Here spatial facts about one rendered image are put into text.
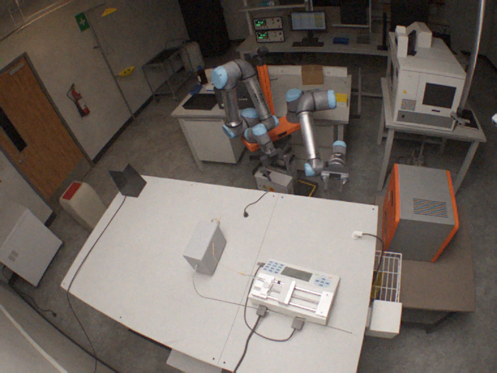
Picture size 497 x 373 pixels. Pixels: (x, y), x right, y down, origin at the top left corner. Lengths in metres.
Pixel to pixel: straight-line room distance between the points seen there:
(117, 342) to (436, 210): 2.74
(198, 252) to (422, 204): 1.16
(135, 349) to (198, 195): 1.87
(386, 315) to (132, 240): 1.06
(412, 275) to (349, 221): 0.89
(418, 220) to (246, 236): 0.89
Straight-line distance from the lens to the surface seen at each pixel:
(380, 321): 1.11
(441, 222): 1.55
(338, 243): 0.99
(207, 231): 0.92
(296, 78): 3.13
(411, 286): 1.79
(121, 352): 2.82
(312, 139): 1.52
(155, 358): 2.63
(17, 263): 3.67
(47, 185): 4.43
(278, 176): 2.22
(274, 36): 4.33
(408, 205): 1.55
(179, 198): 1.24
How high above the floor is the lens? 2.29
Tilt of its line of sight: 46 degrees down
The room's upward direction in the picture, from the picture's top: 16 degrees counter-clockwise
